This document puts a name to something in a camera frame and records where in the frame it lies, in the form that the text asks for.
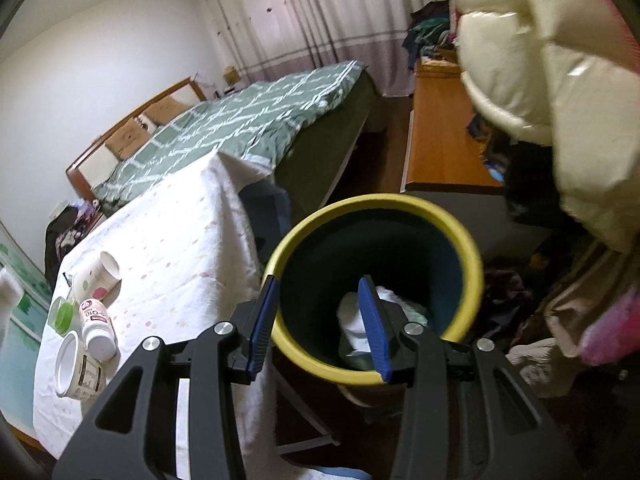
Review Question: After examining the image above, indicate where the white dotted table cloth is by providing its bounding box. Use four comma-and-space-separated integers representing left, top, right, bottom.
32, 153, 333, 479

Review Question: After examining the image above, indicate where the right brown pillow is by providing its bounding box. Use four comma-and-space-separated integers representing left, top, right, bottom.
143, 96, 191, 125

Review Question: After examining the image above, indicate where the cream puffer jacket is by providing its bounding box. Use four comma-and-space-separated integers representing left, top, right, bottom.
454, 0, 639, 252

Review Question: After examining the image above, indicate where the black bag on cabinet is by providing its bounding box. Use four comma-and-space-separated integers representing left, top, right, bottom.
44, 200, 98, 289

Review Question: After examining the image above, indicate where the green plaid bed quilt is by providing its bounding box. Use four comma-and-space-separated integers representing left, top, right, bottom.
93, 61, 371, 210

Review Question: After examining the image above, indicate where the white round tub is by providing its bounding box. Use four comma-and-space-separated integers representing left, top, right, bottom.
53, 330, 106, 401

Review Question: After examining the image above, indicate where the black bin yellow rim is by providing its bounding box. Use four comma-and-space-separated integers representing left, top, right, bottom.
265, 194, 484, 389

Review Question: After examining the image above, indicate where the yellow box on nightstand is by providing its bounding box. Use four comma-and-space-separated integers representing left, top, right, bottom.
222, 66, 241, 87

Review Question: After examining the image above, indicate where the pink white curtain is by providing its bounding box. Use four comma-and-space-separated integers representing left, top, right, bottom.
201, 0, 442, 96

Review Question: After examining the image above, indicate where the paper cup with dots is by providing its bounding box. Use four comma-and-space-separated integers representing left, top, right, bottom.
72, 252, 120, 304

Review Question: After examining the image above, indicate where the brown pillow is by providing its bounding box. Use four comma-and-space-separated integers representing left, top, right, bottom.
143, 96, 191, 125
105, 118, 152, 160

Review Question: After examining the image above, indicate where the wooden bed headboard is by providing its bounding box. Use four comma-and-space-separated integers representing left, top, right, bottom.
65, 78, 206, 202

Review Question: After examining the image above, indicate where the white pill bottle red label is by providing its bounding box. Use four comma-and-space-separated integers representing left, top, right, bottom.
79, 299, 117, 362

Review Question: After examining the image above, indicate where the green white lidded cup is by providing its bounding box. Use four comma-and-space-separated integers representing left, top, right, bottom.
47, 297, 75, 336

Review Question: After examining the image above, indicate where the wooden desk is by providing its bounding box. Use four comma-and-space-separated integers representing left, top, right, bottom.
402, 60, 503, 195

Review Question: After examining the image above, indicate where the pile of clothes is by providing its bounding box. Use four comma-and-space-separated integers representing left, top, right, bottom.
401, 0, 451, 70

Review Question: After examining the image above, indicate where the left brown pillow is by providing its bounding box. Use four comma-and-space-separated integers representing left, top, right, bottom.
105, 118, 152, 160

